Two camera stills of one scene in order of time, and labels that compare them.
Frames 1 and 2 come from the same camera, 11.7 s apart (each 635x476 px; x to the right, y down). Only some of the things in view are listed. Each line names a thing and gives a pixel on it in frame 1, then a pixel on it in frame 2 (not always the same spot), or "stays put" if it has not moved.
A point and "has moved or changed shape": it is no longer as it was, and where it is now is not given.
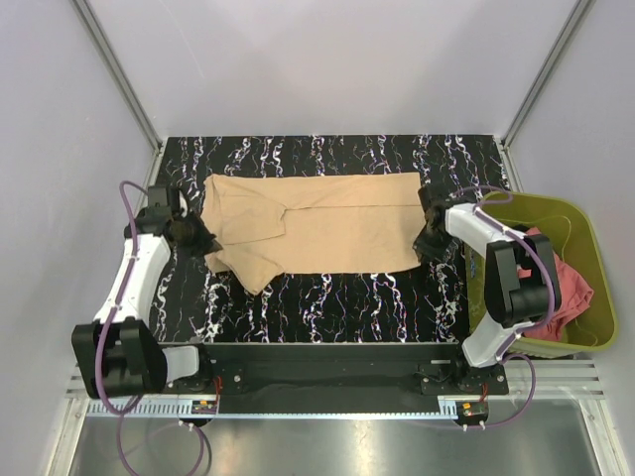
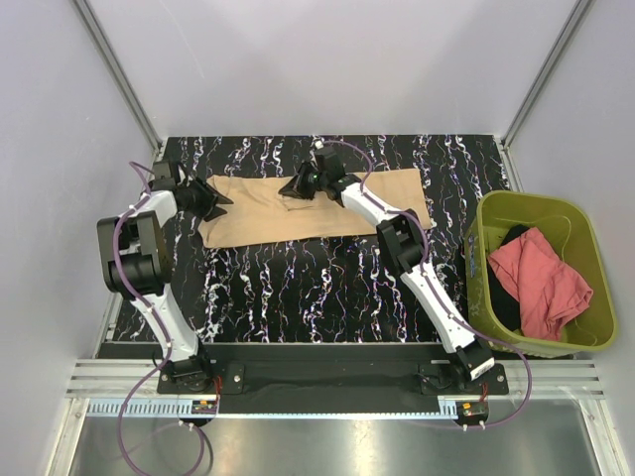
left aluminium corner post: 127,86 stays put
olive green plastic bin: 573,238 stays put
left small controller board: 203,407 stays put
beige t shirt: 270,225 has moved or changed shape
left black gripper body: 196,238 -> 199,198
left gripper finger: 215,246 -> 221,199
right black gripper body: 432,244 -> 310,181
